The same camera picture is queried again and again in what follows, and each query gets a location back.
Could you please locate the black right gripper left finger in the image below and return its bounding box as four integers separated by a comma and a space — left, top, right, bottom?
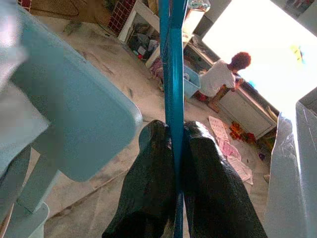
101, 119, 176, 238

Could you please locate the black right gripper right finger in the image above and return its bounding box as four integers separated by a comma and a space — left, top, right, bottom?
182, 120, 267, 238

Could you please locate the blue plastic hanger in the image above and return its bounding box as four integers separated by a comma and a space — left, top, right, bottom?
158, 0, 189, 238

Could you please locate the white shirt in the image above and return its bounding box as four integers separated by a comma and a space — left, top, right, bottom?
0, 0, 50, 179

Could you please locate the light blue folding table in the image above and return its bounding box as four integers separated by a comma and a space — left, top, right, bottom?
264, 94, 317, 238

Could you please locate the white television cabinet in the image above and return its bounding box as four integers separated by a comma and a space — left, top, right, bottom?
184, 42, 278, 139

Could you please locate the light blue plastic chair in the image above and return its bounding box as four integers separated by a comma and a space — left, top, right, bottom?
0, 4, 144, 238

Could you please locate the light blue plastic bin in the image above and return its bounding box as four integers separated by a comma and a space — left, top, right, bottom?
183, 64, 202, 99

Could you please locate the child in white shirt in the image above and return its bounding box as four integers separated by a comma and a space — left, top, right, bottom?
198, 51, 252, 114

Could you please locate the purple cloth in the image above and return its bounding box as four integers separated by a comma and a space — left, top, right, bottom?
150, 58, 164, 80

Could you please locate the television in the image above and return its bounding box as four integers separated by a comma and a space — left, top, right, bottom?
202, 0, 317, 117

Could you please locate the white open shelf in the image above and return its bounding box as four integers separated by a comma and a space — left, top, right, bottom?
117, 0, 161, 67

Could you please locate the red brick pattern panel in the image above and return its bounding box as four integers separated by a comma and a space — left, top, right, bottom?
107, 0, 137, 34
16, 0, 33, 12

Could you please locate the brown rug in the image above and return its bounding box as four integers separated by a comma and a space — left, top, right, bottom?
29, 0, 109, 24

